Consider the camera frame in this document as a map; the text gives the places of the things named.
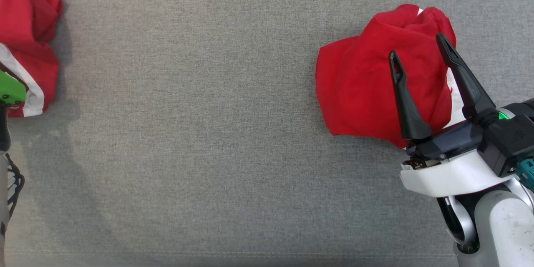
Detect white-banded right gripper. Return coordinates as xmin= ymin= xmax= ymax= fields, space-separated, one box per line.
xmin=389 ymin=33 xmax=518 ymax=198

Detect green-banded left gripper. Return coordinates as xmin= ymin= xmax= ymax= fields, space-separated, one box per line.
xmin=0 ymin=70 xmax=28 ymax=107

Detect red shorts with white stripe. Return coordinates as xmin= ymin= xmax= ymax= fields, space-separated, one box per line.
xmin=0 ymin=0 xmax=64 ymax=118

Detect red Bulls basketball jersey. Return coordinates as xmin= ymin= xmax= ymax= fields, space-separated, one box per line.
xmin=315 ymin=4 xmax=466 ymax=149

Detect grey fabric sofa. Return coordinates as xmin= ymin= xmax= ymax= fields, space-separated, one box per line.
xmin=0 ymin=0 xmax=534 ymax=267

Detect left cable with teal connector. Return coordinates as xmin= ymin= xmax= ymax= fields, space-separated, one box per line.
xmin=6 ymin=154 xmax=25 ymax=222

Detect cable with teal connector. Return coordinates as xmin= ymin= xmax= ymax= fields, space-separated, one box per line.
xmin=515 ymin=159 xmax=534 ymax=191
xmin=6 ymin=154 xmax=25 ymax=222

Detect right cable with teal connector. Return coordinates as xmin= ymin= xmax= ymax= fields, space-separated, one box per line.
xmin=515 ymin=159 xmax=534 ymax=191

